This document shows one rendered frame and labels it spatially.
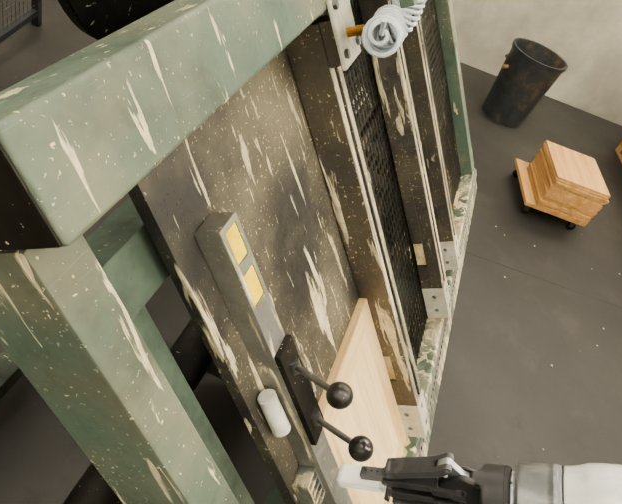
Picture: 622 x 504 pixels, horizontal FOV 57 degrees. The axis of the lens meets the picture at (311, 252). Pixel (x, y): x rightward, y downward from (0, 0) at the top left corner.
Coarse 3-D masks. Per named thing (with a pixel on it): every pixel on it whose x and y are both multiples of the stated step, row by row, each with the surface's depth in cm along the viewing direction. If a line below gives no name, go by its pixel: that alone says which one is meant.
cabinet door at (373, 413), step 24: (360, 312) 124; (360, 336) 123; (336, 360) 114; (360, 360) 123; (360, 384) 123; (384, 384) 137; (360, 408) 122; (384, 408) 138; (360, 432) 122; (384, 432) 137; (336, 456) 108; (384, 456) 136
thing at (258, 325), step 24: (216, 216) 75; (216, 240) 72; (216, 264) 75; (240, 264) 75; (240, 288) 76; (264, 288) 81; (240, 312) 79; (264, 312) 81; (264, 336) 81; (264, 360) 84; (264, 384) 87; (288, 408) 89; (312, 456) 95
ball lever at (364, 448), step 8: (312, 416) 91; (320, 416) 92; (320, 424) 91; (328, 424) 90; (336, 432) 88; (344, 440) 87; (352, 440) 85; (360, 440) 84; (368, 440) 84; (352, 448) 84; (360, 448) 83; (368, 448) 84; (352, 456) 84; (360, 456) 83; (368, 456) 84
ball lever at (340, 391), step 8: (296, 360) 85; (296, 368) 85; (304, 368) 84; (312, 376) 82; (320, 384) 81; (328, 384) 80; (336, 384) 78; (344, 384) 78; (328, 392) 78; (336, 392) 77; (344, 392) 77; (352, 392) 78; (328, 400) 78; (336, 400) 77; (344, 400) 77; (352, 400) 78; (336, 408) 78; (344, 408) 78
